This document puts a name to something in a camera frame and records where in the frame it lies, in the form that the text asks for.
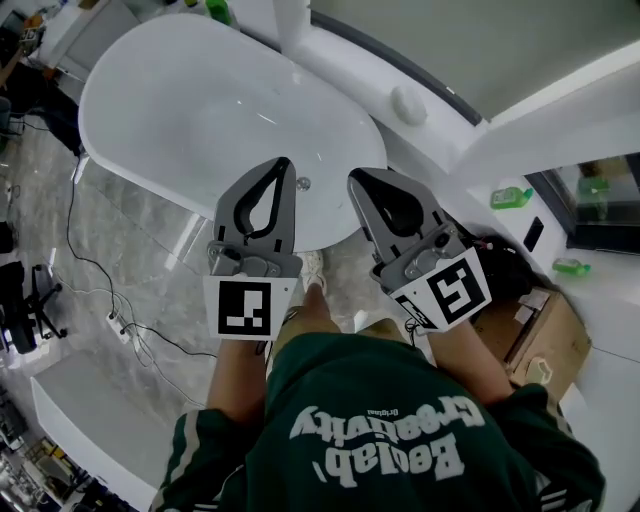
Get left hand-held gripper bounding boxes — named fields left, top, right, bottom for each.
left=202, top=156, right=304, bottom=342

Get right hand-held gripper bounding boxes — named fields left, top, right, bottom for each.
left=347, top=167, right=495, bottom=334

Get person's left forearm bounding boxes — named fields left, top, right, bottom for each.
left=206, top=335, right=271, bottom=426

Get person's right forearm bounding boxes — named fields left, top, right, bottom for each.
left=425, top=317, right=516, bottom=407

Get white bathtub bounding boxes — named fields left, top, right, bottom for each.
left=77, top=12, right=390, bottom=254

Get white sneaker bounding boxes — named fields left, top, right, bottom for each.
left=295, top=249, right=327, bottom=297

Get person's leg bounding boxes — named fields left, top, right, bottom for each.
left=301, top=280, right=332, bottom=326

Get green plastic bottle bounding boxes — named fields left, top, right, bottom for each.
left=204, top=0, right=235, bottom=27
left=488, top=184, right=536, bottom=211
left=551, top=256, right=593, bottom=277

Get white round lid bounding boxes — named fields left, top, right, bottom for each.
left=389, top=84, right=430, bottom=127

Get black equipment pack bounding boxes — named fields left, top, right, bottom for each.
left=467, top=233, right=535, bottom=307

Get tan shorts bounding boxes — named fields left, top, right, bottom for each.
left=277, top=304, right=404, bottom=351

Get black rectangular device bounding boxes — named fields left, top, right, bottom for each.
left=522, top=215, right=546, bottom=252

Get black framed window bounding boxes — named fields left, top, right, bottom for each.
left=308, top=8, right=485, bottom=127
left=524, top=152, right=640, bottom=255

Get green printed T-shirt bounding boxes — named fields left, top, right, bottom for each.
left=149, top=332, right=609, bottom=512

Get white power strip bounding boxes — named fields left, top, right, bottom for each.
left=104, top=309, right=133, bottom=345

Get cardboard box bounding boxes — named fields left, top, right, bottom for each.
left=469, top=288, right=595, bottom=402

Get black office chair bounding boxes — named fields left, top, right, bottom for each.
left=0, top=259, right=70, bottom=355

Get white cabinet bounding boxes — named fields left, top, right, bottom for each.
left=47, top=0, right=144, bottom=86

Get cluttered equipment desk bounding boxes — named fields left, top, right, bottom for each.
left=0, top=9, right=49, bottom=91

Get cluttered equipment shelf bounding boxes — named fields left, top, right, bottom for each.
left=0, top=384, right=116, bottom=512

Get black floor cable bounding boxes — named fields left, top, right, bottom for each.
left=63, top=152, right=221, bottom=401

